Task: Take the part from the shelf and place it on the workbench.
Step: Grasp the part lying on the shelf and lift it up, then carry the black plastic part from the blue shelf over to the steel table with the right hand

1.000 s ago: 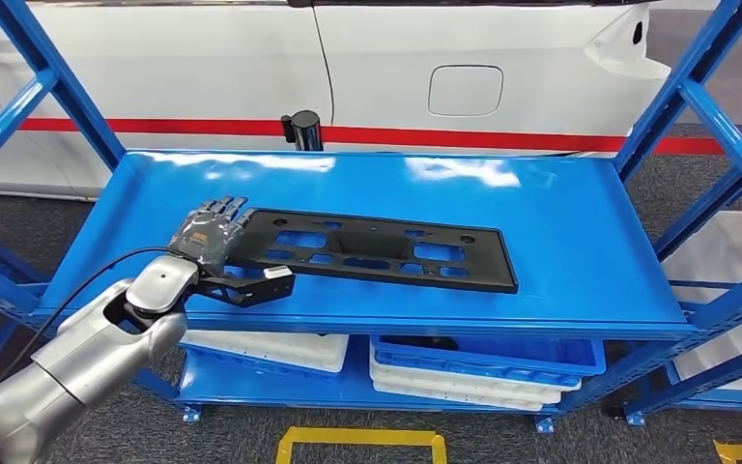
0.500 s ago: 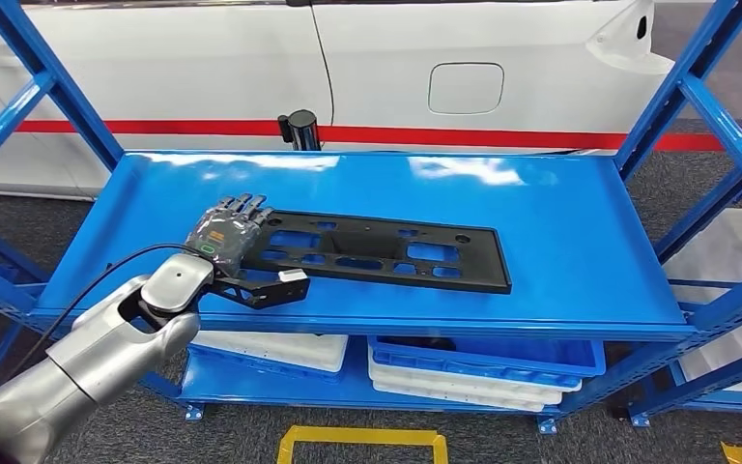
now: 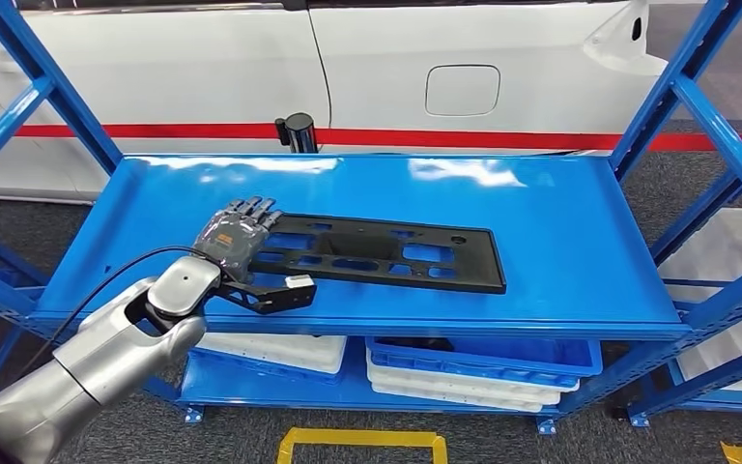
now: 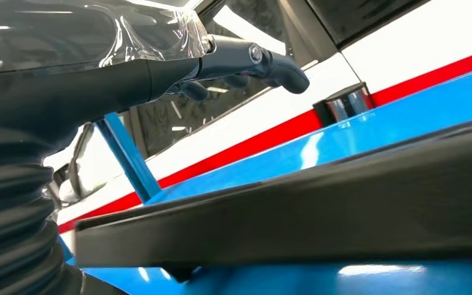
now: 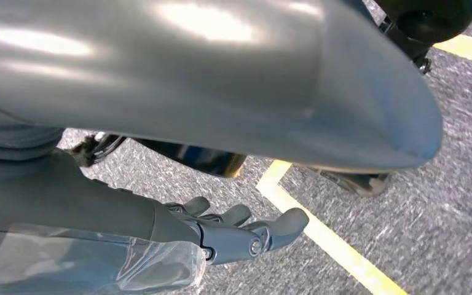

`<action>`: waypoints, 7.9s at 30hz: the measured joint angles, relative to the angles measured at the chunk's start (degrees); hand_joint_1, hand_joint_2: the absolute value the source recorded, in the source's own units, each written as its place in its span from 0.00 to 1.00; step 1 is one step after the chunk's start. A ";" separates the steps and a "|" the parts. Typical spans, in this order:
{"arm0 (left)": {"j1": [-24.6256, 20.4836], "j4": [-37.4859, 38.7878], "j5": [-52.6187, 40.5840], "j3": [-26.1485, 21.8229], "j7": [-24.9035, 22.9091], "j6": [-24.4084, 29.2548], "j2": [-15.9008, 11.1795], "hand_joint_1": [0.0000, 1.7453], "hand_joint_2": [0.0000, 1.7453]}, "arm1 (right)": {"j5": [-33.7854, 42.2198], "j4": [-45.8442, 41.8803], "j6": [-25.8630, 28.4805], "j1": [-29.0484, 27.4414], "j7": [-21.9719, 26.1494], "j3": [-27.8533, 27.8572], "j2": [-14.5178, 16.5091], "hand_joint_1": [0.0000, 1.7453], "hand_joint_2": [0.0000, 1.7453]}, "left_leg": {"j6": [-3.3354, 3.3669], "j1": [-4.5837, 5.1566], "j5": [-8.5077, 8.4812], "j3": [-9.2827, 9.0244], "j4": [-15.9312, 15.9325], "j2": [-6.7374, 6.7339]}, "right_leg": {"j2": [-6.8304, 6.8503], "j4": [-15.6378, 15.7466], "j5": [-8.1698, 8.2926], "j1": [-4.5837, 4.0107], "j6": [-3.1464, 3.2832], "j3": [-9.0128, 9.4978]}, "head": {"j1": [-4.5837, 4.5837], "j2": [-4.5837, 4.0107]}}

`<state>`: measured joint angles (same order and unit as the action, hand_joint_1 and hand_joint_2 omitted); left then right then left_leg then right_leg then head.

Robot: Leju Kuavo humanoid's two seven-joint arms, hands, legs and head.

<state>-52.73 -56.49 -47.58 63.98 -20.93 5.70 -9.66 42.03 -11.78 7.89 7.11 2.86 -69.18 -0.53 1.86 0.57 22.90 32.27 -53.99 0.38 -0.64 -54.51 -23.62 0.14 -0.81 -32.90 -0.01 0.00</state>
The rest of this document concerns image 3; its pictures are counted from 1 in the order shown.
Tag stacked white plastic crates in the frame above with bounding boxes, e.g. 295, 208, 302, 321
659, 208, 742, 393

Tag black plastic plate part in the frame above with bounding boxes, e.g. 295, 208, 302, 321
249, 213, 508, 296

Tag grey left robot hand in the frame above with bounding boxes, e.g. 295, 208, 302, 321
192, 196, 284, 285

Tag white car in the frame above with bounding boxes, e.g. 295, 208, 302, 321
0, 0, 670, 205

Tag black stanchion post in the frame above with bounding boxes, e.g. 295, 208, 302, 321
274, 112, 319, 155

